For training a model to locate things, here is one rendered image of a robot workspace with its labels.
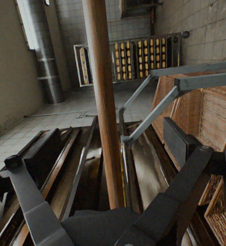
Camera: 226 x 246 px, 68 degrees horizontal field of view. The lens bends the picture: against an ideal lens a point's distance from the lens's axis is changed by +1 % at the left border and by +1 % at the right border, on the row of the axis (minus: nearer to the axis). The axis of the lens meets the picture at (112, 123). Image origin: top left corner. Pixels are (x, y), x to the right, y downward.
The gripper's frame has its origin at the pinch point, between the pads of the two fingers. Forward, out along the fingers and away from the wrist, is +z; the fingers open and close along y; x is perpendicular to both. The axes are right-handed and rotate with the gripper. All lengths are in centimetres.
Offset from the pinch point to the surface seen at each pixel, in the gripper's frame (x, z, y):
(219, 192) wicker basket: -44, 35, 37
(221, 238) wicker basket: -57, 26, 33
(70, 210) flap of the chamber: -45, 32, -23
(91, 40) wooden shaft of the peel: 11.2, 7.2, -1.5
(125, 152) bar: -22.9, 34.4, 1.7
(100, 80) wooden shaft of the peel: 6.0, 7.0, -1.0
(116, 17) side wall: 113, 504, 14
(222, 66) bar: -3, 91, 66
